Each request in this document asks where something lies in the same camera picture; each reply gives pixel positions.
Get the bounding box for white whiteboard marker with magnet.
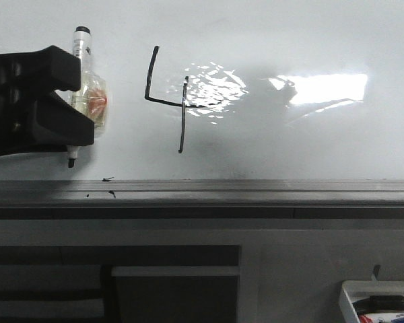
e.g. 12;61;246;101
66;26;109;169

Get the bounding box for white whiteboard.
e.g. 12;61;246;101
0;1;404;180

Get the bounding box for dark cabinet panel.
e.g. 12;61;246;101
0;246;240;322

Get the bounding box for blue labelled marker in tray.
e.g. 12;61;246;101
370;311;404;323

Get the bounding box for red capped marker in tray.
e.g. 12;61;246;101
358;315;373;323

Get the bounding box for black capped marker in tray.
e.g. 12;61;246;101
353;295;404;314

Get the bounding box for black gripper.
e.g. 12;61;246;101
0;46;94;157

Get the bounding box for white marker holder tray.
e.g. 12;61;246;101
339;281;404;322

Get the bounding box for grey aluminium whiteboard tray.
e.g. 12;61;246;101
0;178;404;220

